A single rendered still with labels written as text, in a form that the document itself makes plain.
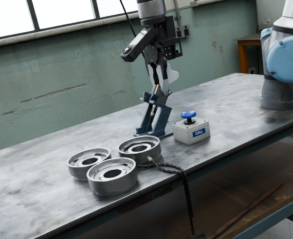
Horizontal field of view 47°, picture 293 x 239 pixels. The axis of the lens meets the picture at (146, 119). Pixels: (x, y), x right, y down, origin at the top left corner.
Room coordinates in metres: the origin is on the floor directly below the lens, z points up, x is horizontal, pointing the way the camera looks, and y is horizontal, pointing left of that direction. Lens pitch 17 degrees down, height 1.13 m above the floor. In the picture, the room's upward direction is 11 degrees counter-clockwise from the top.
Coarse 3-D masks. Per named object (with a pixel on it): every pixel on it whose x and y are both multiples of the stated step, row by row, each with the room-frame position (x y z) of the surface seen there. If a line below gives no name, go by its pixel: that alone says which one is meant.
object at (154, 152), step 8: (144, 136) 0.80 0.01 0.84; (152, 136) 0.79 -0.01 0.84; (120, 144) 0.77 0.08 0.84; (128, 144) 0.79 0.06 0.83; (144, 144) 0.77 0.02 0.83; (160, 144) 0.74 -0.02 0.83; (120, 152) 0.72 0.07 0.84; (136, 152) 0.70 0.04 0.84; (144, 152) 0.70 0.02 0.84; (152, 152) 0.71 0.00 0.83; (160, 152) 0.73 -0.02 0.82; (136, 160) 0.70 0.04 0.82; (144, 160) 0.70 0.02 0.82
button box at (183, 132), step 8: (184, 120) 0.85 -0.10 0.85; (192, 120) 0.82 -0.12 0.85; (200, 120) 0.82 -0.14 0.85; (176, 128) 0.82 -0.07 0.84; (184, 128) 0.79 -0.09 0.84; (192, 128) 0.78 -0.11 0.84; (200, 128) 0.79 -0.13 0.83; (208, 128) 0.81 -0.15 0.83; (176, 136) 0.83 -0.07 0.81; (184, 136) 0.79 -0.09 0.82; (192, 136) 0.78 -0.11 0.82; (200, 136) 0.79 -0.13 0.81; (208, 136) 0.80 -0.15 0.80; (192, 144) 0.78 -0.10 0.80
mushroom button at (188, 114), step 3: (186, 111) 0.83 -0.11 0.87; (189, 111) 0.82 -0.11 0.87; (192, 111) 0.82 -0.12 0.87; (183, 114) 0.81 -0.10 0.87; (186, 114) 0.81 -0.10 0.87; (189, 114) 0.81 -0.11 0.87; (192, 114) 0.81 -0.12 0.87; (195, 114) 0.81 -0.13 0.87; (183, 117) 0.81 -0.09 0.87; (186, 117) 0.80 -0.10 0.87; (189, 117) 0.80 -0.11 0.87; (192, 117) 0.80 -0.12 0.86; (189, 120) 0.82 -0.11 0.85
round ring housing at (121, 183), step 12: (96, 168) 0.68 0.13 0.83; (120, 168) 0.66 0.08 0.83; (132, 168) 0.62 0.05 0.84; (96, 180) 0.60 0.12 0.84; (108, 180) 0.59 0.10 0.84; (120, 180) 0.60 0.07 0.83; (132, 180) 0.61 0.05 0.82; (96, 192) 0.62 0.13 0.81; (108, 192) 0.59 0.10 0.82; (120, 192) 0.60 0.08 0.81
